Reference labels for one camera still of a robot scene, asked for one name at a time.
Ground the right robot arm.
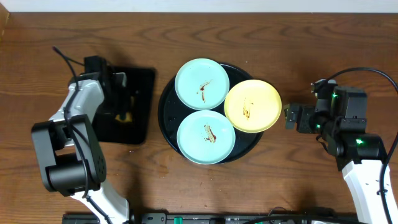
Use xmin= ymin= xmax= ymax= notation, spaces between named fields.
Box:
xmin=284 ymin=80 xmax=397 ymax=223

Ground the green yellow sponge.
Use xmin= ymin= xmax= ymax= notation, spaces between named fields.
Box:
xmin=115 ymin=96 xmax=134 ymax=123

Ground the yellow plate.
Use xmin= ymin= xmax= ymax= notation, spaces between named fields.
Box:
xmin=224 ymin=79 xmax=282 ymax=133

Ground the rectangular black tray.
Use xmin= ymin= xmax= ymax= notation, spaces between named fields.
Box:
xmin=92 ymin=66 xmax=156 ymax=144

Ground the light blue plate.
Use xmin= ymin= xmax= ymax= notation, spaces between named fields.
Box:
xmin=174 ymin=58 xmax=229 ymax=110
xmin=177 ymin=110 xmax=236 ymax=165

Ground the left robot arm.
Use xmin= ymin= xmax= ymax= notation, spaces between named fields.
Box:
xmin=31 ymin=56 xmax=131 ymax=223

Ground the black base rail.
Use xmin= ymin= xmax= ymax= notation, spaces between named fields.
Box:
xmin=62 ymin=212 xmax=358 ymax=224

